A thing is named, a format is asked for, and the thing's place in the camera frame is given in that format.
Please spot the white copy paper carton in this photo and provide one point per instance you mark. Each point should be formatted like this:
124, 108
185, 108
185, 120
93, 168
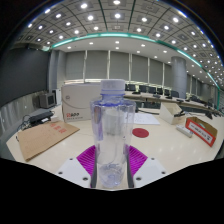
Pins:
78, 100

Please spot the black flat electronic device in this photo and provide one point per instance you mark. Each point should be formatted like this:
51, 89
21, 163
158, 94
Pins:
40, 117

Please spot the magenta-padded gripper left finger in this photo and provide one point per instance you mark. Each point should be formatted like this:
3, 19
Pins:
71, 170

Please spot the flat round red coaster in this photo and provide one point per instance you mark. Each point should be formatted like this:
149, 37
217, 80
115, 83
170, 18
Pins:
140, 132

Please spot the white sheet of paper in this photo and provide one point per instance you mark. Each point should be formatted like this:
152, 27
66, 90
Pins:
146, 119

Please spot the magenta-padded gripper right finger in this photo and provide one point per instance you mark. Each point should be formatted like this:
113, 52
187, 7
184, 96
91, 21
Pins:
150, 170

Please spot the red and white open box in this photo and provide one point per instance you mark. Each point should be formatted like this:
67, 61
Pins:
200, 131

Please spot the clear plastic water bottle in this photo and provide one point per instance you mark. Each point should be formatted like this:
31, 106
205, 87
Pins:
112, 133

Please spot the long curved conference desk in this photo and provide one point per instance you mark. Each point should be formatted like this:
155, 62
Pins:
156, 98

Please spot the row of black office chairs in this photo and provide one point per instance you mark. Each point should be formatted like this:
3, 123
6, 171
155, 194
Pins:
151, 89

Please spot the group of round ceiling lights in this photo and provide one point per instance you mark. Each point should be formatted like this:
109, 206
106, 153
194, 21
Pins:
117, 15

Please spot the black stapler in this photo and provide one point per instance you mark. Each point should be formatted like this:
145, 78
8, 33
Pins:
179, 114

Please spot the small grey monitor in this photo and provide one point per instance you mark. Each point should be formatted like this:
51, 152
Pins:
47, 100

